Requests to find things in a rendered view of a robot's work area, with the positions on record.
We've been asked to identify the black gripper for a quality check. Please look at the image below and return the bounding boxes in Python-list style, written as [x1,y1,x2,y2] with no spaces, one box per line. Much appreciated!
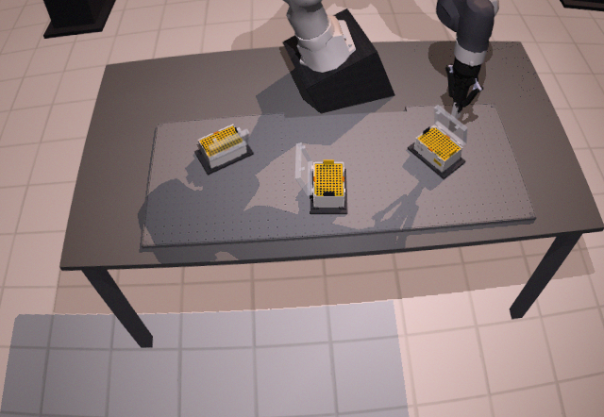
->
[445,57,483,119]

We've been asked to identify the yellow tip rack insert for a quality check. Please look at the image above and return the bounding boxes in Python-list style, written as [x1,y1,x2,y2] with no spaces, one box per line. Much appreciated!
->
[200,126,238,155]
[418,127,460,160]
[314,160,344,196]

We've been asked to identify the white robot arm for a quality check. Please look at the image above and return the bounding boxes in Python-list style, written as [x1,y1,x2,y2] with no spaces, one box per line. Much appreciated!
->
[283,0,499,73]

